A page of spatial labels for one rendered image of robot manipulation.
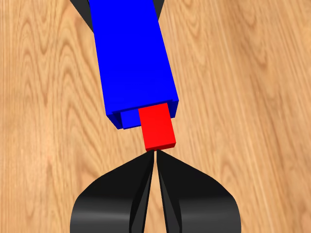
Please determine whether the blue hollow socket block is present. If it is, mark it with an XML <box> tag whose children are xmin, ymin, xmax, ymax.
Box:
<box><xmin>89</xmin><ymin>0</ymin><xmax>179</xmax><ymax>130</ymax></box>

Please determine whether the thin red peg bar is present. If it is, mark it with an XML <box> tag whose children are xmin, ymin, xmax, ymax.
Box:
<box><xmin>138</xmin><ymin>102</ymin><xmax>176</xmax><ymax>152</ymax></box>

